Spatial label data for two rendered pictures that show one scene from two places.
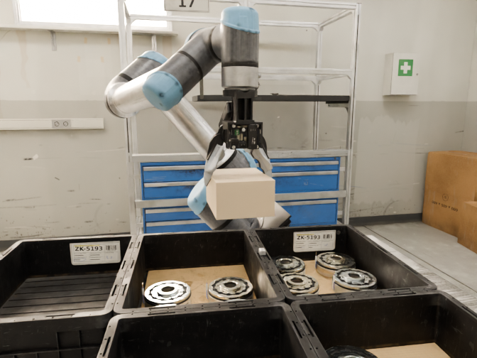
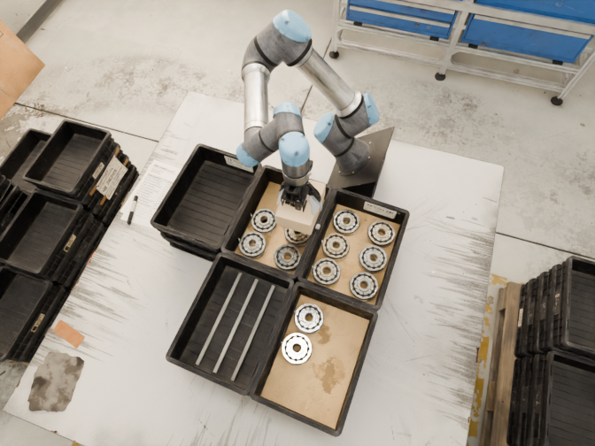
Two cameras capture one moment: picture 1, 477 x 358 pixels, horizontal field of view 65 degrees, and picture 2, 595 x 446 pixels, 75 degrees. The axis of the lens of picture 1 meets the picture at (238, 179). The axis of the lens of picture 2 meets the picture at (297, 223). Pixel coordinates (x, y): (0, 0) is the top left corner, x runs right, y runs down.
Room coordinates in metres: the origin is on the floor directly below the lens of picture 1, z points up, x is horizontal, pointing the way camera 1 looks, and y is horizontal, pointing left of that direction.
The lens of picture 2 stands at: (0.29, -0.33, 2.23)
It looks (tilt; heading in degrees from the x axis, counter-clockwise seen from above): 65 degrees down; 35
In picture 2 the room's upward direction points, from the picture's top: 5 degrees counter-clockwise
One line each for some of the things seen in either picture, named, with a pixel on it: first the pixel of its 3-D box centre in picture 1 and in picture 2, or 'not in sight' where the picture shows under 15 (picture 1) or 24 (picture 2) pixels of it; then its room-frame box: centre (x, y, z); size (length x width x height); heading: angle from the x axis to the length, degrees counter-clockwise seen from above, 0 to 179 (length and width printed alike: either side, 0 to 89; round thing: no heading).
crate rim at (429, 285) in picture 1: (326, 257); (355, 245); (0.82, -0.21, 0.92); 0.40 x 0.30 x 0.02; 8
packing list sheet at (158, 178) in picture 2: not in sight; (156, 193); (0.69, 0.72, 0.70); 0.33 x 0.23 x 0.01; 12
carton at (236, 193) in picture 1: (238, 191); (300, 204); (0.80, 0.00, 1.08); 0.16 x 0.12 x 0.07; 12
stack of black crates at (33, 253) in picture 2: not in sight; (56, 242); (0.28, 1.27, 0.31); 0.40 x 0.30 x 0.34; 12
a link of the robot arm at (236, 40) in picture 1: (238, 39); (294, 154); (0.78, 0.00, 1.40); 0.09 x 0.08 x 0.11; 40
